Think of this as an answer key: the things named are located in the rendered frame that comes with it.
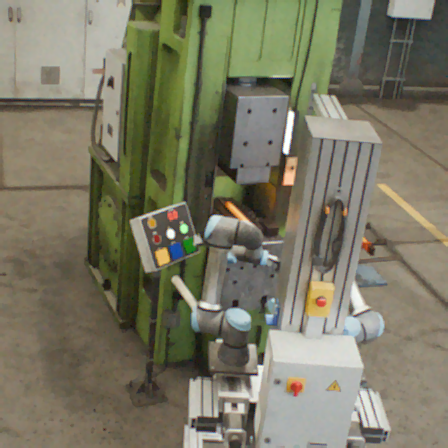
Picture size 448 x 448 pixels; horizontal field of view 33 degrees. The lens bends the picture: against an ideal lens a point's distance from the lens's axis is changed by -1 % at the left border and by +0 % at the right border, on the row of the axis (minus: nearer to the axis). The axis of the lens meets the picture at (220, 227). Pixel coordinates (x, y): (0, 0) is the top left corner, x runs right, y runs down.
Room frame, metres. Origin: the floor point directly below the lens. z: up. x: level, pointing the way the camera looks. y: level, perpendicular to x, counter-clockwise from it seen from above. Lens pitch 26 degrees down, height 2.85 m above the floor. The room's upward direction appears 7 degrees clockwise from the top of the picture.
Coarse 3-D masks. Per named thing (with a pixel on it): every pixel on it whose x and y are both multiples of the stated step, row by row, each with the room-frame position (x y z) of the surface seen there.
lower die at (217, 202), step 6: (216, 198) 4.23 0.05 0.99; (228, 198) 4.25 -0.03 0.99; (216, 204) 4.15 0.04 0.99; (222, 204) 4.16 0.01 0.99; (234, 204) 4.17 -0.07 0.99; (222, 210) 4.07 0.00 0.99; (228, 210) 4.08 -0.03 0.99; (240, 210) 4.10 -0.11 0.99; (228, 216) 4.00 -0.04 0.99; (234, 216) 4.00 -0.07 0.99; (246, 216) 4.02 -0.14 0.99; (252, 222) 3.95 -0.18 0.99; (258, 228) 3.90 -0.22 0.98
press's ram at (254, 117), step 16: (256, 80) 4.18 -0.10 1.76; (224, 96) 3.94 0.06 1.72; (240, 96) 3.82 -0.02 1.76; (256, 96) 3.85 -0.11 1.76; (272, 96) 3.89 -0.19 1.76; (288, 96) 3.93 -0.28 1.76; (224, 112) 3.93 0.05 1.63; (240, 112) 3.81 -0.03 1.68; (256, 112) 3.85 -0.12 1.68; (272, 112) 3.90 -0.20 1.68; (224, 128) 3.91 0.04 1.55; (240, 128) 3.81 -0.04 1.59; (256, 128) 3.86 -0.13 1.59; (272, 128) 3.90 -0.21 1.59; (224, 144) 3.89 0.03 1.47; (240, 144) 3.82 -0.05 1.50; (256, 144) 3.86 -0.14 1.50; (272, 144) 3.91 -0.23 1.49; (224, 160) 3.87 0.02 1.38; (240, 160) 3.82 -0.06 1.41; (256, 160) 3.87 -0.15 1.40; (272, 160) 3.91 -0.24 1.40
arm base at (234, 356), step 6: (222, 342) 2.85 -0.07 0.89; (222, 348) 2.83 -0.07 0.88; (228, 348) 2.81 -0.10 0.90; (234, 348) 2.80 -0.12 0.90; (240, 348) 2.80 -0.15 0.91; (246, 348) 2.83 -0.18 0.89; (222, 354) 2.81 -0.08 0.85; (228, 354) 2.80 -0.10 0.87; (234, 354) 2.79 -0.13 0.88; (240, 354) 2.80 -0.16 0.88; (246, 354) 2.82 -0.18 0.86; (222, 360) 2.80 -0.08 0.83; (228, 360) 2.79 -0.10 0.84; (234, 360) 2.78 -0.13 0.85; (240, 360) 2.79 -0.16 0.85; (246, 360) 2.81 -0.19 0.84; (234, 366) 2.78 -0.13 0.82
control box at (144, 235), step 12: (180, 204) 3.63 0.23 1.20; (144, 216) 3.44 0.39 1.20; (156, 216) 3.48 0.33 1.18; (168, 216) 3.53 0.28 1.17; (180, 216) 3.59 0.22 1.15; (132, 228) 3.42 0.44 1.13; (144, 228) 3.39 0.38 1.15; (156, 228) 3.44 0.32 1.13; (168, 228) 3.50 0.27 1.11; (180, 228) 3.55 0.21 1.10; (192, 228) 3.61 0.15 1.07; (144, 240) 3.37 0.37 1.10; (168, 240) 3.46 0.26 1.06; (180, 240) 3.52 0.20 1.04; (144, 252) 3.36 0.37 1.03; (168, 252) 3.42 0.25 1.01; (192, 252) 3.53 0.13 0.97; (144, 264) 3.36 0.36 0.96; (156, 264) 3.33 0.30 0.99; (168, 264) 3.39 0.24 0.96
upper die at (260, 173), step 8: (224, 168) 3.97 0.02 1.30; (232, 168) 3.88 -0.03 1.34; (240, 168) 3.83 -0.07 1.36; (248, 168) 3.85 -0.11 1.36; (256, 168) 3.87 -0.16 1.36; (264, 168) 3.89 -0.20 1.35; (232, 176) 3.87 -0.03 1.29; (240, 176) 3.83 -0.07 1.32; (248, 176) 3.85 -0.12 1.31; (256, 176) 3.88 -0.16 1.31; (264, 176) 3.90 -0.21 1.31
